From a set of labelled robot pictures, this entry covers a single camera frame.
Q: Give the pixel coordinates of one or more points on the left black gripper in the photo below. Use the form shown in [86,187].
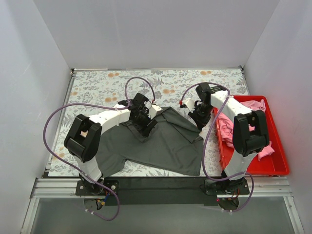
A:
[145,123]

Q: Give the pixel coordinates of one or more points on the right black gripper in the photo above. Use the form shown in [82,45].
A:
[199,117]

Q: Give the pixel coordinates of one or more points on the dark grey t shirt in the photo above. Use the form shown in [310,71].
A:
[174,144]

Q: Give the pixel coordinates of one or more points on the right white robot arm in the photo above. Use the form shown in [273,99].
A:
[250,131]

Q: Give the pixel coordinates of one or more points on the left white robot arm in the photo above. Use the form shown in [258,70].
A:
[83,138]

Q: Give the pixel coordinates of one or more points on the pink t shirt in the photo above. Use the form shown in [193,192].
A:
[226,127]

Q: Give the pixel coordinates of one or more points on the floral table mat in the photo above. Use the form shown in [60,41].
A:
[106,88]

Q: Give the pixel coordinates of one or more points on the red plastic bin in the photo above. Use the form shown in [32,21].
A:
[271,161]

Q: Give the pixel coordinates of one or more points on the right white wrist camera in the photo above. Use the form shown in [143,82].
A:
[187,103]

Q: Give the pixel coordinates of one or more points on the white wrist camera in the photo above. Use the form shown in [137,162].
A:
[153,111]
[187,103]

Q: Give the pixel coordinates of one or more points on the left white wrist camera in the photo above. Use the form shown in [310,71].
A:
[153,111]

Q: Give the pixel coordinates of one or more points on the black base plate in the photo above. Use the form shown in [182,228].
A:
[163,190]

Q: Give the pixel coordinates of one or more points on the aluminium frame rail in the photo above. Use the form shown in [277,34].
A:
[47,188]

